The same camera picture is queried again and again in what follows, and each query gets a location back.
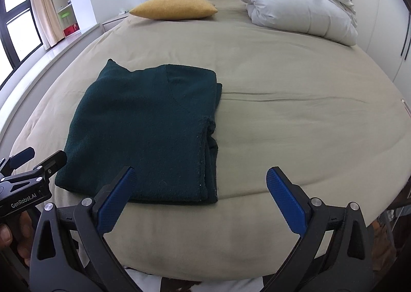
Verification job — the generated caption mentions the yellow pillow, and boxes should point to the yellow pillow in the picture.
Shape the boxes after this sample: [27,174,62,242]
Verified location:
[129,0,218,20]

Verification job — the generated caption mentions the dark green sweater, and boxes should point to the dark green sweater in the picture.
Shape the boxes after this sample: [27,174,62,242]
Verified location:
[54,59,223,206]

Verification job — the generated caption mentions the white nightstand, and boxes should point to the white nightstand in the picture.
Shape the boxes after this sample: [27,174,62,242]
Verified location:
[102,14,130,34]

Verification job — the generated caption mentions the person's left hand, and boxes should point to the person's left hand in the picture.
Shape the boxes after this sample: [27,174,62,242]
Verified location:
[0,210,34,259]

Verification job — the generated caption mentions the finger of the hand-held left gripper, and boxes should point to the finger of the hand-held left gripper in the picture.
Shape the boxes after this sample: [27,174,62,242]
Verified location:
[30,151,68,181]
[0,147,35,174]

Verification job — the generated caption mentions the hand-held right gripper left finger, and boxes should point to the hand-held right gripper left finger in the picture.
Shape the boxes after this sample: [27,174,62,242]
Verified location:
[29,166,137,292]

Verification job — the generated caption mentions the beige curtain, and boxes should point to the beige curtain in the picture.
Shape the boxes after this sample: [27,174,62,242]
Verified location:
[30,0,63,50]

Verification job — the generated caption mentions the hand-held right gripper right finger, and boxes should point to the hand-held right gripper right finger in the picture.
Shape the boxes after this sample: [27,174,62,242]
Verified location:
[266,167,375,292]

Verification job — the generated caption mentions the white duvet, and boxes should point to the white duvet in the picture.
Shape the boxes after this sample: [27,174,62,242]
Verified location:
[229,0,358,46]

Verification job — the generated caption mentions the black framed window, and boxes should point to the black framed window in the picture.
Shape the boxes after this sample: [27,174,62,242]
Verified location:
[0,0,44,84]

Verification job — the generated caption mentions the white window sill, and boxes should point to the white window sill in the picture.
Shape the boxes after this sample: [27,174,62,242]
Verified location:
[0,24,103,109]

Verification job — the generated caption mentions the bed with beige sheet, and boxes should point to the bed with beige sheet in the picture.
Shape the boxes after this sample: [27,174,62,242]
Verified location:
[0,0,411,275]

